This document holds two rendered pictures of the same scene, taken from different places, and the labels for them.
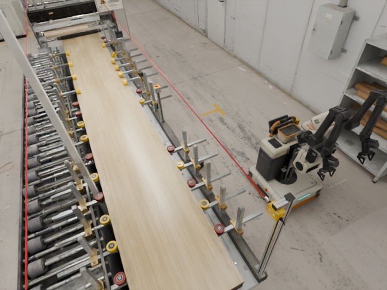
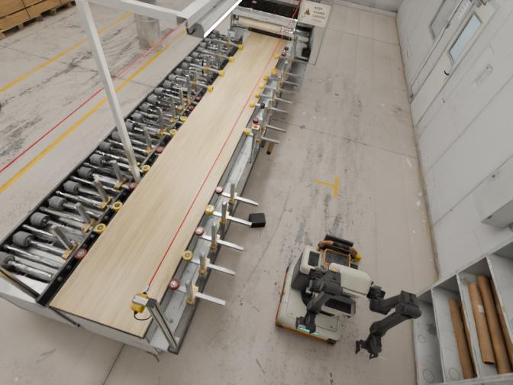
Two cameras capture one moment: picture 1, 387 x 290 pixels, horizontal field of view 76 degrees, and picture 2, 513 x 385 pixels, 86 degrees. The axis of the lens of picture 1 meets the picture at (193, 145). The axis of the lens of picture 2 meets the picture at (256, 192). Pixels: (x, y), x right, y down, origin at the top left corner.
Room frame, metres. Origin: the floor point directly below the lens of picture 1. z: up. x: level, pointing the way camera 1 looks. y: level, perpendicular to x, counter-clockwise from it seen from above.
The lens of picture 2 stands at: (0.53, -0.94, 3.07)
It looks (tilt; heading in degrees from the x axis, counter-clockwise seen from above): 51 degrees down; 30
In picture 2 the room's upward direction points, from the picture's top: 11 degrees clockwise
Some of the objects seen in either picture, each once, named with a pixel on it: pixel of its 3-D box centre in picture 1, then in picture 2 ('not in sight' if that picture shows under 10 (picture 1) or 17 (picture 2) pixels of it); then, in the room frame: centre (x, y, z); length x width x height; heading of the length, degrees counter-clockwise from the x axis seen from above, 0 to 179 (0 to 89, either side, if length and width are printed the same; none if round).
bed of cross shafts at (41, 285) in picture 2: (61, 149); (168, 129); (2.43, 1.77, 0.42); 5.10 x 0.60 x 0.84; 23
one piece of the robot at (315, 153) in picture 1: (321, 149); (336, 302); (1.59, -1.20, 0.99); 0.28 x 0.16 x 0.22; 113
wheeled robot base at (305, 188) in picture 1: (283, 180); (311, 300); (1.86, -1.09, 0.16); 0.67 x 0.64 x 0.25; 23
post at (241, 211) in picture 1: (239, 223); (190, 293); (0.94, -0.31, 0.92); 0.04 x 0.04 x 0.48; 23
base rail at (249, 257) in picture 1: (151, 105); (259, 140); (2.95, 0.56, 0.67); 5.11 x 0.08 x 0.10; 23
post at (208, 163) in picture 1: (208, 179); (214, 239); (1.40, -0.11, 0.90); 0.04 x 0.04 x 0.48; 23
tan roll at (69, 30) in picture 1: (77, 28); (270, 27); (5.18, 2.11, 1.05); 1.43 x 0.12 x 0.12; 113
